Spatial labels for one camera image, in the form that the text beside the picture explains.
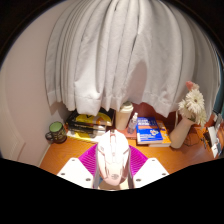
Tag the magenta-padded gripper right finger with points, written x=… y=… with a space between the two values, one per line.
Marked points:
x=150 y=170

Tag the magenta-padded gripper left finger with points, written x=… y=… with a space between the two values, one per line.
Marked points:
x=75 y=170

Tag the pink computer mouse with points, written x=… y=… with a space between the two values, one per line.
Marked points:
x=112 y=156

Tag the yellow and white book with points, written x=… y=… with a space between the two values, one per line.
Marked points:
x=80 y=136

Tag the orange book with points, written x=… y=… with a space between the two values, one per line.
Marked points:
x=165 y=136

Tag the blue book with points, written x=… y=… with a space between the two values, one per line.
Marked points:
x=148 y=130

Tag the red flat book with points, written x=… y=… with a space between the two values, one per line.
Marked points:
x=130 y=135

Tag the dark book with yellow lettering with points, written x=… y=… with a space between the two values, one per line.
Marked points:
x=85 y=131

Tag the dark mug with green inside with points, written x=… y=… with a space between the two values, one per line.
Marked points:
x=57 y=132

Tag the thin black book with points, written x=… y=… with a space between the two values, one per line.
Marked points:
x=85 y=126

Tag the white ceramic vase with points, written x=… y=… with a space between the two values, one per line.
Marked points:
x=180 y=133

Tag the small clear spray bottle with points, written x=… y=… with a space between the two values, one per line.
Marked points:
x=132 y=125

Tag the yellow and black book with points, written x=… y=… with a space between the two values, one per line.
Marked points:
x=91 y=119

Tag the cream tumbler with lid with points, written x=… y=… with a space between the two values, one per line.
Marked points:
x=123 y=116

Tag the white flat device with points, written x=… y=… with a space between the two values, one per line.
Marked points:
x=214 y=141

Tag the white daisy flower bunch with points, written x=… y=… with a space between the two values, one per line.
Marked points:
x=193 y=103

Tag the white pleated curtain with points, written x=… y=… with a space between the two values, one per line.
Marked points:
x=126 y=50

